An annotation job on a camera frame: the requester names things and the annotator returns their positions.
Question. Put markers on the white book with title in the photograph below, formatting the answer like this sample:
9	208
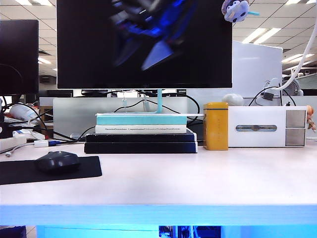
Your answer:
141	129

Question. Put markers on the orange figurine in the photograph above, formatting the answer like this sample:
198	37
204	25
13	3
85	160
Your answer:
312	119

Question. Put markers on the white gooseneck tube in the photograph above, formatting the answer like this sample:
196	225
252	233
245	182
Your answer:
303	59

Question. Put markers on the large black computer monitor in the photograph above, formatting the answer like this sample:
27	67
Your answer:
81	49

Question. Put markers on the small white desk fan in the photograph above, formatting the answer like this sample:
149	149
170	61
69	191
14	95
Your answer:
296	87

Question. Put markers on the white tissue box organizer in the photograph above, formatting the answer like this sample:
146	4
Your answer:
255	116

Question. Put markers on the yellow tin can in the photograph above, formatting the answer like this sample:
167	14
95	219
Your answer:
215	126

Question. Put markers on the white clamp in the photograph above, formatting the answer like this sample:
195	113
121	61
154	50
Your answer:
272	83

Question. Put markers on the white video adapter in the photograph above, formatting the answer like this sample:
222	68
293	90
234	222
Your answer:
40	143

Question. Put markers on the brown cardboard box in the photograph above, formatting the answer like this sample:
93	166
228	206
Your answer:
46	112

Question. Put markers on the white plastic bottle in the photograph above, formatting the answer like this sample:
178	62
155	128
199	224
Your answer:
22	112

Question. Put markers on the black mouse pad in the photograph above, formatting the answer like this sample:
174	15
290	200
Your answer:
91	168

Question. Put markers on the black computer mouse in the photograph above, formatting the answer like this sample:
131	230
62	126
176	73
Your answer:
58	162

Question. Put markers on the white purple plush toy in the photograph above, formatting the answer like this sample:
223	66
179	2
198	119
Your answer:
235	11

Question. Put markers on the teal book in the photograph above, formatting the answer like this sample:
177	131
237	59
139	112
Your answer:
141	120

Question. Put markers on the black power plug adapter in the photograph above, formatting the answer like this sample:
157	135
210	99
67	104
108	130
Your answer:
5	131

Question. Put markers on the white power strip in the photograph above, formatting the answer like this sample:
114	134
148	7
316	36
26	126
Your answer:
12	143

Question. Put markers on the silver teal monitor stand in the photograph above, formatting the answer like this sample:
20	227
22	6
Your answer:
159	101

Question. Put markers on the white partition board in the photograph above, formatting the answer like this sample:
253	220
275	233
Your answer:
255	64

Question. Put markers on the black hardcover book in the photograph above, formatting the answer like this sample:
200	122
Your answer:
138	137
138	147

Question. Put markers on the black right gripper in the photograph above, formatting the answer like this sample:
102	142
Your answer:
138	19

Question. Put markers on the blue VGA connector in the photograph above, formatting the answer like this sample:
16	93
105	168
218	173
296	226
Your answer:
54	143

